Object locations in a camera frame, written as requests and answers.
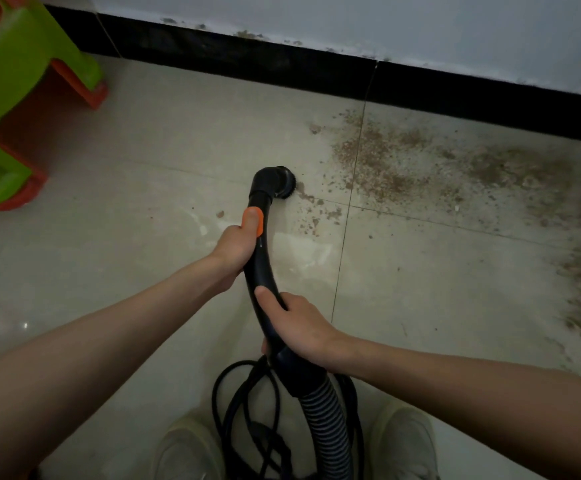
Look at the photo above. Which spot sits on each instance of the black baseboard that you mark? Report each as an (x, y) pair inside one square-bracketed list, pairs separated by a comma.
[(320, 64)]

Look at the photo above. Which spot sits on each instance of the person's right shoe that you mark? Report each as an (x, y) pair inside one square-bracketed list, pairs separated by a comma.
[(405, 444)]

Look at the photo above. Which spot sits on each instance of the green plastic stool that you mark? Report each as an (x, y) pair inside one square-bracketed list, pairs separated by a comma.
[(5, 54)]

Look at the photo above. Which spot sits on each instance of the person's left hand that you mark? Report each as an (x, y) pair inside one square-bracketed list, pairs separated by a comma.
[(233, 249)]

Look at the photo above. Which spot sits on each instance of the person's right forearm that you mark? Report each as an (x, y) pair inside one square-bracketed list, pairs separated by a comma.
[(470, 409)]

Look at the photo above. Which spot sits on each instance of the orange plastic stool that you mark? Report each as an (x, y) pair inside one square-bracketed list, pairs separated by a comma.
[(25, 184)]

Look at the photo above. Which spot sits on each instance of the person's left forearm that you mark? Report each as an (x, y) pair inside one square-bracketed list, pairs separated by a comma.
[(80, 364)]

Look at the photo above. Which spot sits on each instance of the person's right hand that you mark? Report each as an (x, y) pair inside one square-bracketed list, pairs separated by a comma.
[(305, 329)]

